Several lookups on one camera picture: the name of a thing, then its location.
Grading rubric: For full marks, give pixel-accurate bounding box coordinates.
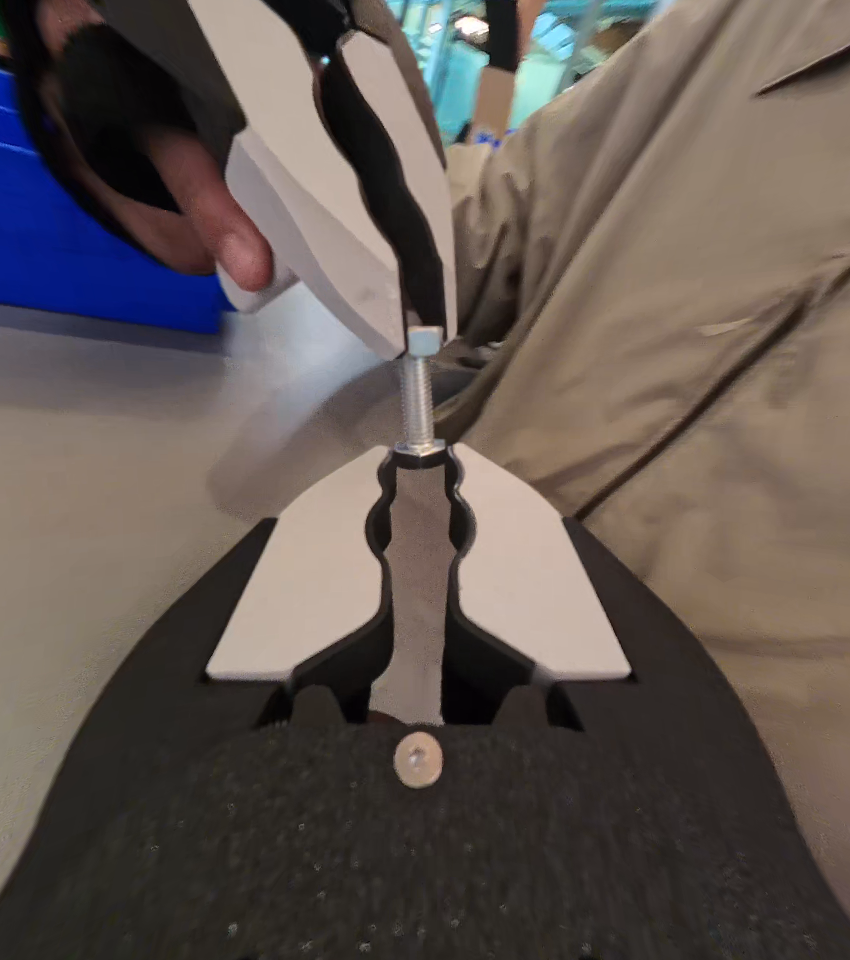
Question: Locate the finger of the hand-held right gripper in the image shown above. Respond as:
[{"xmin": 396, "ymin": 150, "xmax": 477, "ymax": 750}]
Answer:
[
  {"xmin": 191, "ymin": 0, "xmax": 407, "ymax": 357},
  {"xmin": 318, "ymin": 28, "xmax": 461, "ymax": 337}
]

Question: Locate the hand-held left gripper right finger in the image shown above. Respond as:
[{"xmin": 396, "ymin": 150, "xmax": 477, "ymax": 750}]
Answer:
[{"xmin": 440, "ymin": 442, "xmax": 633, "ymax": 725}]

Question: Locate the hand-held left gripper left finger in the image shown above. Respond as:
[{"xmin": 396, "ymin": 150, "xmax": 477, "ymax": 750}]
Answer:
[{"xmin": 203, "ymin": 444, "xmax": 397, "ymax": 725}]

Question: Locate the blue divided storage bin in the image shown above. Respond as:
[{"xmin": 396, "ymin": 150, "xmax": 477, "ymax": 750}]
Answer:
[{"xmin": 0, "ymin": 48, "xmax": 234, "ymax": 335}]

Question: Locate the steel hex bolt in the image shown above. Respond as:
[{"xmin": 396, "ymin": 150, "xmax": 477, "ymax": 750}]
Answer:
[{"xmin": 398, "ymin": 326, "xmax": 444, "ymax": 451}]

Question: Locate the person's right hand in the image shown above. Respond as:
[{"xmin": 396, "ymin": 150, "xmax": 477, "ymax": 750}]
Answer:
[{"xmin": 121, "ymin": 135, "xmax": 274, "ymax": 295}]

